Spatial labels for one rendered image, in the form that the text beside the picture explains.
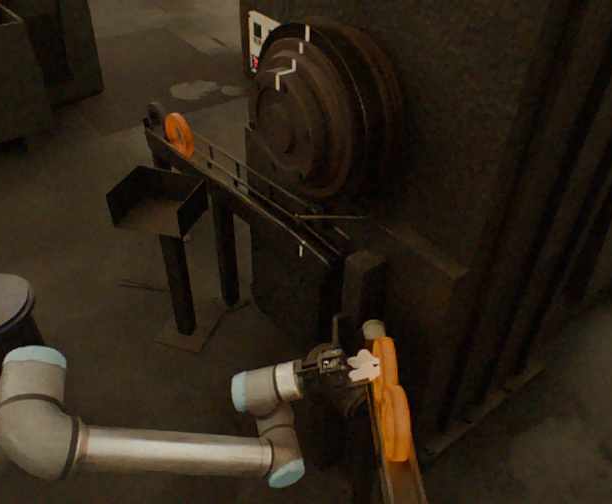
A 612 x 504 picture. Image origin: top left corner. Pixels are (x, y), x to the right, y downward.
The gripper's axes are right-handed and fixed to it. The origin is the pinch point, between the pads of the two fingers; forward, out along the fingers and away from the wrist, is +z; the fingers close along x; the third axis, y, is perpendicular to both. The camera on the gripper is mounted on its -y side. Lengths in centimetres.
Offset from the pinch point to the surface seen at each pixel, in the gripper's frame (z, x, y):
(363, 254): 0.9, 31.4, 8.7
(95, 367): -115, 58, -38
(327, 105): 3, 35, 52
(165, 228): -64, 69, 9
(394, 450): -0.4, -22.9, 2.5
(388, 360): 2.0, -3.1, 5.8
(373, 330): -0.9, 13.2, -1.8
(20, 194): -183, 178, -16
